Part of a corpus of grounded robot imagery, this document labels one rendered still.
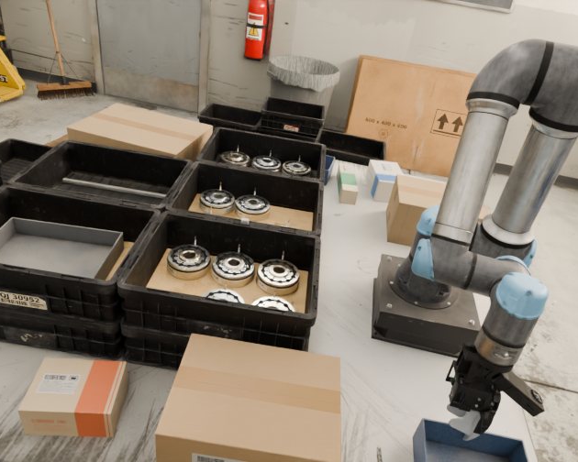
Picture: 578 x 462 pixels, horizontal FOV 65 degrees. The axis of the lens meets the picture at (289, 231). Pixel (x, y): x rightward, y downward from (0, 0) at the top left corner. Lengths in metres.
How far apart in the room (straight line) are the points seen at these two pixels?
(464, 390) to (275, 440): 0.36
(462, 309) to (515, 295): 0.44
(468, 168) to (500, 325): 0.29
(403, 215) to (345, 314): 0.45
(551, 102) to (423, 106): 3.06
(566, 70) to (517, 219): 0.33
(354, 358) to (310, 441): 0.39
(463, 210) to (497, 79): 0.24
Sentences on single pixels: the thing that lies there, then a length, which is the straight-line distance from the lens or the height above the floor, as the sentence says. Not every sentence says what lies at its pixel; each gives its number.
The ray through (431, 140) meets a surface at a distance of 4.04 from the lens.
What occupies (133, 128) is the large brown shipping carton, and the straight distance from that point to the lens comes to 1.72.
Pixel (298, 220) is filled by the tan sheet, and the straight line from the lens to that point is 1.37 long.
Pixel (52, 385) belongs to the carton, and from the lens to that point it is 1.01.
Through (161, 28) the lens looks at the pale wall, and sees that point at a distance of 4.44.
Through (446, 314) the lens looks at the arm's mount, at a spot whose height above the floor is 0.80.
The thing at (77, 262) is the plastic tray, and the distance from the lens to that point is 1.18.
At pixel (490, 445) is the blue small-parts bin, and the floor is 0.75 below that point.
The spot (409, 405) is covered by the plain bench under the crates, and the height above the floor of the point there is 0.70.
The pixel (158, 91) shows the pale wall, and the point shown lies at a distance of 4.59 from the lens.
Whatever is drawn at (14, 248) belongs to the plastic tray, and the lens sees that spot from 1.26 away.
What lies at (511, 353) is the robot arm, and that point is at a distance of 0.89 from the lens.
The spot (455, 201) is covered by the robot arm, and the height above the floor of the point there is 1.17.
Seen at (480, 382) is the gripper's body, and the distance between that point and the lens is 0.95.
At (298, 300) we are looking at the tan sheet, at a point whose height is 0.83.
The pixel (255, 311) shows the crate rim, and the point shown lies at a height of 0.93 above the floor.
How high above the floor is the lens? 1.55
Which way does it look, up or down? 33 degrees down
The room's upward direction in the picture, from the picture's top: 9 degrees clockwise
